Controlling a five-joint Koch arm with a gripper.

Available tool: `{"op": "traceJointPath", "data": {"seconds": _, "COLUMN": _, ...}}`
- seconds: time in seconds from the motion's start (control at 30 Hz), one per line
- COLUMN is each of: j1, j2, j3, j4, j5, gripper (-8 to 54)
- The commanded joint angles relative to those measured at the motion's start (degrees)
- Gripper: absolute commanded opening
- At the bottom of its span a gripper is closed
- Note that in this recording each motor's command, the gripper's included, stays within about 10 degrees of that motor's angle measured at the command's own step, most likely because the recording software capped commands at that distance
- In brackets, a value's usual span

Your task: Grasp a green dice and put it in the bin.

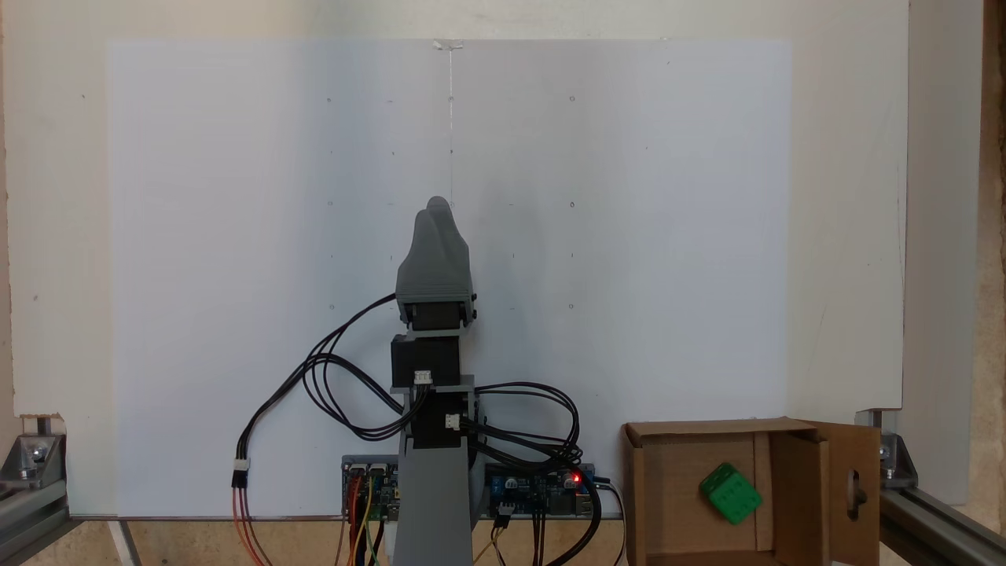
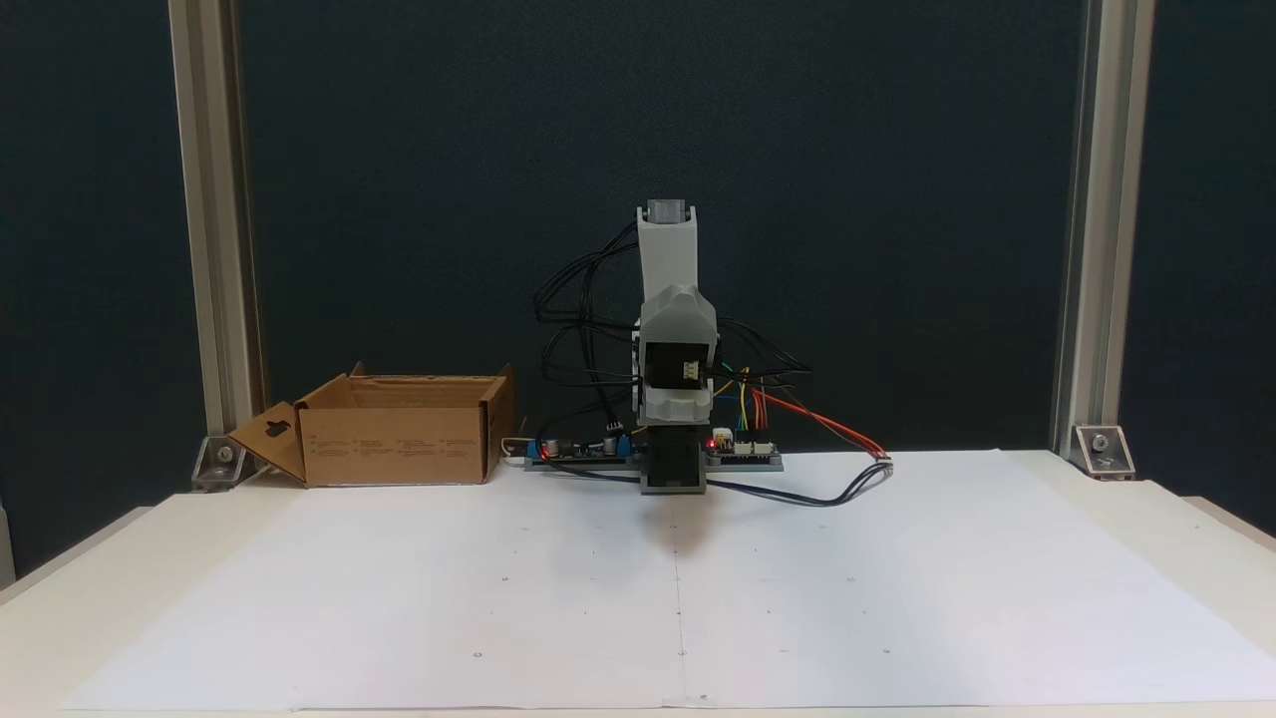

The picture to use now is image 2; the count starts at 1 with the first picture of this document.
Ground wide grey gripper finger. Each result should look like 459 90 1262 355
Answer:
636 284 720 347

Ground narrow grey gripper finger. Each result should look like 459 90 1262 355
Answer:
643 384 715 427

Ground blue circuit board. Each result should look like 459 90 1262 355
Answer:
525 431 644 472

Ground brown cardboard box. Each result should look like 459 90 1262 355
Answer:
227 363 517 490

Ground coloured jumper wires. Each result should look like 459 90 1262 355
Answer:
716 367 781 442

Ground black elbow motor cable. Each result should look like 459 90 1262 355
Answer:
533 221 644 435

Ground circuit board with jumper wires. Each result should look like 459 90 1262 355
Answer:
706 427 786 472

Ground black gripper motor cable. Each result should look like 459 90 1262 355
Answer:
710 317 813 400

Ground red and orange wires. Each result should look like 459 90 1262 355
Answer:
753 389 891 462

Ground black cable with white connector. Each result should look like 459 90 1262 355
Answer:
703 454 895 510

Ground metal corner bracket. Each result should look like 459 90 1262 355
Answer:
1072 424 1135 480
191 434 248 493

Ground aluminium frame post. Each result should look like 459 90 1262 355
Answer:
167 0 268 440
1049 0 1157 460

